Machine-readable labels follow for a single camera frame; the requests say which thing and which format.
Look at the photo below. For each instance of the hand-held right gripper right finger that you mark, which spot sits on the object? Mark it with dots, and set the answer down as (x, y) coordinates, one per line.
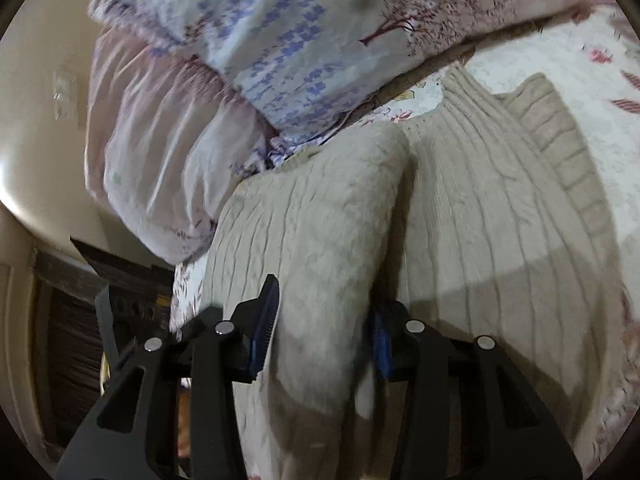
(382, 347)

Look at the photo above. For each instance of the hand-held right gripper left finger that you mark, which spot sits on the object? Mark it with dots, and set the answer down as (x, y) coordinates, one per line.
(260, 325)

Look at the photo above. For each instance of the dark wooden nightstand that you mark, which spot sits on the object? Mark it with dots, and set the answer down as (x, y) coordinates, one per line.
(70, 335)

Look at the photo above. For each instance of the pink floral pillow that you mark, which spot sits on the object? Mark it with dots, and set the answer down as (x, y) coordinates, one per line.
(160, 160)

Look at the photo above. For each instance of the blue floral tree-print pillow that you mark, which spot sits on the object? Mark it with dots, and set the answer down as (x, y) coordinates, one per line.
(310, 25)

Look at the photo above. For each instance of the floral bed sheet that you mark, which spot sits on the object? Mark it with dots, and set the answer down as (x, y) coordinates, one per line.
(565, 60)

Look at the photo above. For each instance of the white wall socket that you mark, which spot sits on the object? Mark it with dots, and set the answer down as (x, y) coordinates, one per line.
(65, 95)

